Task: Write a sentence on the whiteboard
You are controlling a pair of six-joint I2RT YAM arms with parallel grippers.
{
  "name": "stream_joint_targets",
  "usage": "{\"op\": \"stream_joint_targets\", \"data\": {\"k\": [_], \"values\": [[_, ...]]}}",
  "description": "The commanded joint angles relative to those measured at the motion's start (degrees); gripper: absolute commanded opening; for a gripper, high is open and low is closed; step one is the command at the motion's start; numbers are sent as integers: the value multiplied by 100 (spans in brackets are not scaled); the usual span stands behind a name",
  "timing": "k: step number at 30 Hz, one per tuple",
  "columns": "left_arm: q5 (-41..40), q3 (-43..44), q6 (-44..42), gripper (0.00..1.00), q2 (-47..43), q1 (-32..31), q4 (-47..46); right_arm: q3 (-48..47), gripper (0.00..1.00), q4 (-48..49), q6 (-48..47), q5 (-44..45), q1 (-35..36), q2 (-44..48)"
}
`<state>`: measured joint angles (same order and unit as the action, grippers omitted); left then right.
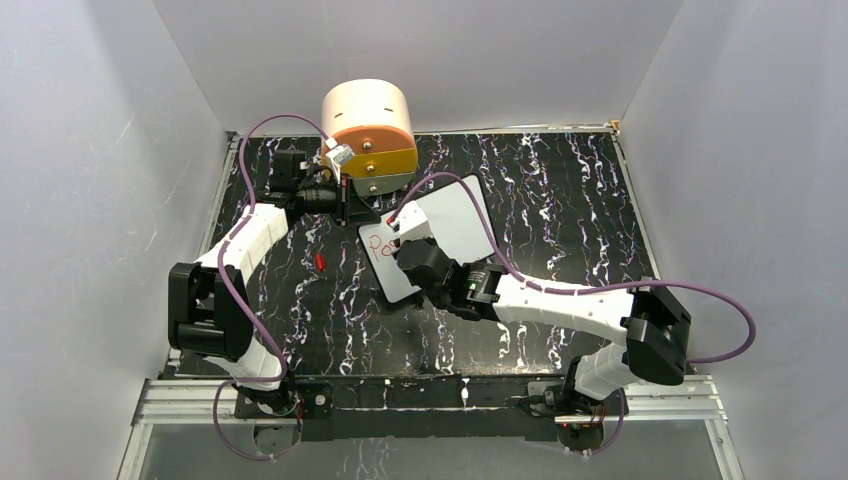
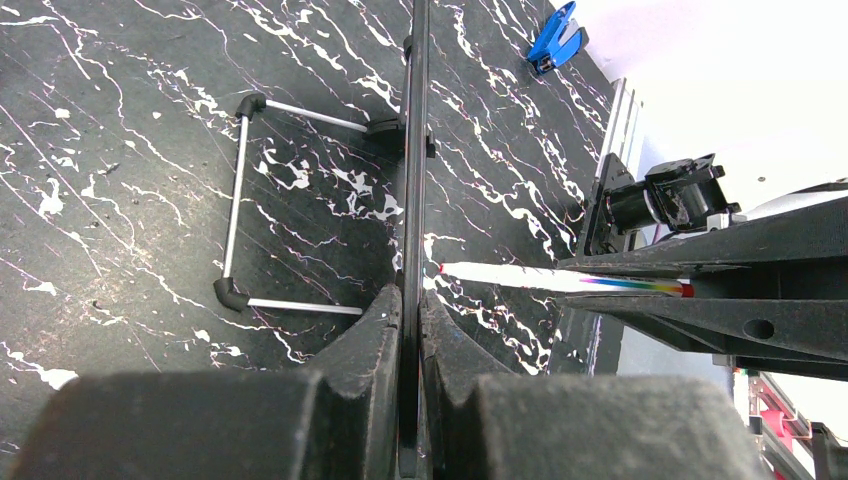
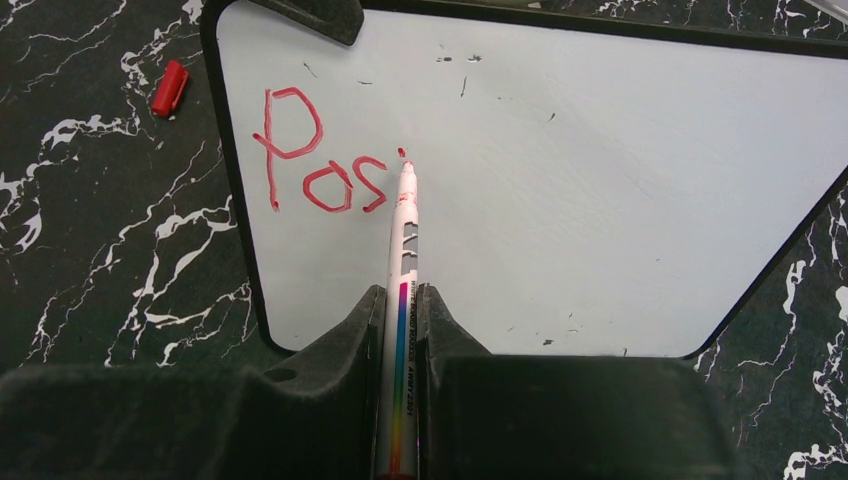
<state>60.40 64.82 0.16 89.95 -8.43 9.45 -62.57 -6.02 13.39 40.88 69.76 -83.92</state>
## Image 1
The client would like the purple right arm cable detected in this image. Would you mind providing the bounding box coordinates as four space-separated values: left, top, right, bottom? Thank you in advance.
390 172 758 457

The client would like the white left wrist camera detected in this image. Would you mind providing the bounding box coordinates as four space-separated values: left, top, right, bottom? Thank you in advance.
323 137 355 182

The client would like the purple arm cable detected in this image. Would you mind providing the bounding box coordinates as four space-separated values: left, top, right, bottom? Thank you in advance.
390 172 758 457
211 115 331 463

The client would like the black framed whiteboard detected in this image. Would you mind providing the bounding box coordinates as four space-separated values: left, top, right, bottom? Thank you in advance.
358 174 494 304

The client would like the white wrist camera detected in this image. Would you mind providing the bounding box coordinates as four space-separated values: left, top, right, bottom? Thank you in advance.
387 201 434 249
323 137 355 182

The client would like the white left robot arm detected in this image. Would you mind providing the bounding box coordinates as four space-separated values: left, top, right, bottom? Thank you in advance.
167 144 380 416

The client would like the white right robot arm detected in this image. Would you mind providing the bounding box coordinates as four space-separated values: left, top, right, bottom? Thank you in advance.
395 239 691 414

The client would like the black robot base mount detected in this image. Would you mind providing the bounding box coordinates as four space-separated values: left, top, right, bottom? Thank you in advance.
234 374 613 442

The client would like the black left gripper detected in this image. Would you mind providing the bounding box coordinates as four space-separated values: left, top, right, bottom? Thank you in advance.
299 175 382 229

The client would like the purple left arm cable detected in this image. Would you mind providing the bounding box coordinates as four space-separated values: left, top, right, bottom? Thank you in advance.
211 115 331 463

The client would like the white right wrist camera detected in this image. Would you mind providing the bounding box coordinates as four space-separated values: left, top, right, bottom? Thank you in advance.
387 201 434 249

